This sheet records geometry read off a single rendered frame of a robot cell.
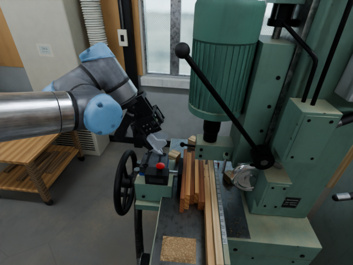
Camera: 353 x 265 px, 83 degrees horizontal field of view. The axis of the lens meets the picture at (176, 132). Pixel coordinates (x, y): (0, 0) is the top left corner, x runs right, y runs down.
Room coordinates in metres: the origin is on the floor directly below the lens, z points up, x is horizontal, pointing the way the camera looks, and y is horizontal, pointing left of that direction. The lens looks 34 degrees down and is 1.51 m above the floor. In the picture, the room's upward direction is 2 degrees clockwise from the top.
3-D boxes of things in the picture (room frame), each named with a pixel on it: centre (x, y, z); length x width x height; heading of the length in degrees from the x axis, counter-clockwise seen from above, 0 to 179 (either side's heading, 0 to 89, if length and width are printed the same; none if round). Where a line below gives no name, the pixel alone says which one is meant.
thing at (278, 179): (0.44, -0.30, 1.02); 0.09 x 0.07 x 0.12; 176
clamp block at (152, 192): (0.55, 0.07, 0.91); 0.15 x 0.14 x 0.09; 176
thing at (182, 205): (0.54, -0.03, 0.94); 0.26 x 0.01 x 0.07; 176
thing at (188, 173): (0.54, -0.05, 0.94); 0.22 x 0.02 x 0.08; 176
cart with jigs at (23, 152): (1.36, 1.28, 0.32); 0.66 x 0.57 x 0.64; 175
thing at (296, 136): (0.44, -0.33, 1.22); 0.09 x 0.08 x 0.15; 86
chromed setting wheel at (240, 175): (0.47, -0.25, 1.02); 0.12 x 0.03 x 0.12; 86
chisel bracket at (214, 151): (0.60, -0.14, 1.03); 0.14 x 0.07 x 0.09; 86
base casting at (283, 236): (0.60, -0.25, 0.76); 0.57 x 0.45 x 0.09; 86
